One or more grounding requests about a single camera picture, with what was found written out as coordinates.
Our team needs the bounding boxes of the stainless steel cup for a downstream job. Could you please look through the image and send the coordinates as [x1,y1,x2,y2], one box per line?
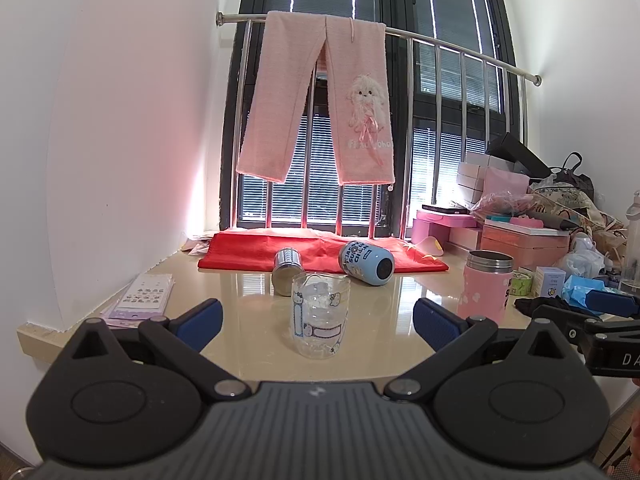
[271,247,305,297]

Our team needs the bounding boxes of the clear glass cartoon cup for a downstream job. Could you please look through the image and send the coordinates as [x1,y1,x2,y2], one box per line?
[291,273,350,360]

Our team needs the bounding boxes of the small white box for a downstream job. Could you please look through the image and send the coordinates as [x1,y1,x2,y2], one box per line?
[532,266,566,297]

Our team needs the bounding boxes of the pink thermos jar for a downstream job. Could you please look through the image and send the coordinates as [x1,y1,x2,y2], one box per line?
[458,250,514,324]

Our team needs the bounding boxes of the blue plastic bag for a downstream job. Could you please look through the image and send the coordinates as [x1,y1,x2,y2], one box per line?
[562,275,605,308]

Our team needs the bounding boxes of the sticker sheet stack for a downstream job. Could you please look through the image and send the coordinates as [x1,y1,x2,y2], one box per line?
[100,273,175,328]

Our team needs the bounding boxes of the papers in corner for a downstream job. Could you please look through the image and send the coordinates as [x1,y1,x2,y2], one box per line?
[180,231,215,257]

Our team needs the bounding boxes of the red cloth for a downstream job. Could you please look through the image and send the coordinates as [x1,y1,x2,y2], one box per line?
[198,228,448,274]

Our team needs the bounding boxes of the blue printed mug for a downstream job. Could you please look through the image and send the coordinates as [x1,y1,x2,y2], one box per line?
[338,240,395,286]

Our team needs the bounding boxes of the pink pants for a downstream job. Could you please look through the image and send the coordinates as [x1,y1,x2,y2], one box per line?
[236,11,395,185]

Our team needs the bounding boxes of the metal window railing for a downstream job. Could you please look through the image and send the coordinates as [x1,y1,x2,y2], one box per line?
[216,12,542,237]

